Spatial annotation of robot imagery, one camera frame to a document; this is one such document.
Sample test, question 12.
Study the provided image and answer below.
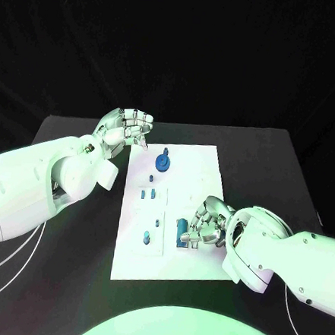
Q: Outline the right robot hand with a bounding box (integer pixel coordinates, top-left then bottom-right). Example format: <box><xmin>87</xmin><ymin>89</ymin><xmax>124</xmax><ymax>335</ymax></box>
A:
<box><xmin>179</xmin><ymin>193</ymin><xmax>238</xmax><ymax>249</ymax></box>

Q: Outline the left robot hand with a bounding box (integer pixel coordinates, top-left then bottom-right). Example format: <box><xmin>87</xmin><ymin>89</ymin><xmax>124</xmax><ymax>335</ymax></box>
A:
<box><xmin>90</xmin><ymin>105</ymin><xmax>156</xmax><ymax>164</ymax></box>

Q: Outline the blue gear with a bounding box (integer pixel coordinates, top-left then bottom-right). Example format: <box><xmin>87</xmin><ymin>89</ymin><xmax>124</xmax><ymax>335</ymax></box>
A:
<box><xmin>154</xmin><ymin>153</ymin><xmax>172</xmax><ymax>174</ymax></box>

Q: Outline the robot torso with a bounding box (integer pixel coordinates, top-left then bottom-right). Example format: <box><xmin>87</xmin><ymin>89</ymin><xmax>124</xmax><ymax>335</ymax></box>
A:
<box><xmin>71</xmin><ymin>297</ymin><xmax>307</xmax><ymax>335</ymax></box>

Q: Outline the white task board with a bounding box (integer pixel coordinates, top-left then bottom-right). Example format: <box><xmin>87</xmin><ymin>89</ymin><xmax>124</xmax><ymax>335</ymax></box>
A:
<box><xmin>109</xmin><ymin>137</ymin><xmax>246</xmax><ymax>292</ymax></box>

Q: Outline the white cable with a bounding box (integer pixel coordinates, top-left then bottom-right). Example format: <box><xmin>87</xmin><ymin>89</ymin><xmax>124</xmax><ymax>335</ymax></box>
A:
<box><xmin>280</xmin><ymin>283</ymin><xmax>335</xmax><ymax>335</ymax></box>
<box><xmin>0</xmin><ymin>220</ymin><xmax>42</xmax><ymax>288</ymax></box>
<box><xmin>0</xmin><ymin>217</ymin><xmax>47</xmax><ymax>314</ymax></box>

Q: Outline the blue long cylinder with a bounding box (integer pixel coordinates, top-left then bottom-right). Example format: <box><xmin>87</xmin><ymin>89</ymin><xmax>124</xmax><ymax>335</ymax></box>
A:
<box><xmin>175</xmin><ymin>217</ymin><xmax>191</xmax><ymax>248</ymax></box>

